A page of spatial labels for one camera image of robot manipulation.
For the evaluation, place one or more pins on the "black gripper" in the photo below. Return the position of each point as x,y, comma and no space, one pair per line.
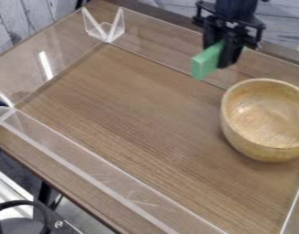
228,20

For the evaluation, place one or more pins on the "green rectangular block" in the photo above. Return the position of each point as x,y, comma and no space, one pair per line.
204,62

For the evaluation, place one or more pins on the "brown wooden bowl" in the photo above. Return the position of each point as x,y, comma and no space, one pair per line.
259,119

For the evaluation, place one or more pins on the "black table leg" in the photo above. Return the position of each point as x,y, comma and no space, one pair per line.
44,193

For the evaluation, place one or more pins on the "black base with screw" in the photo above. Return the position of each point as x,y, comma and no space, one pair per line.
54,222

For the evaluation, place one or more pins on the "clear acrylic corner bracket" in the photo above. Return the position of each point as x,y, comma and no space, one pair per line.
103,31

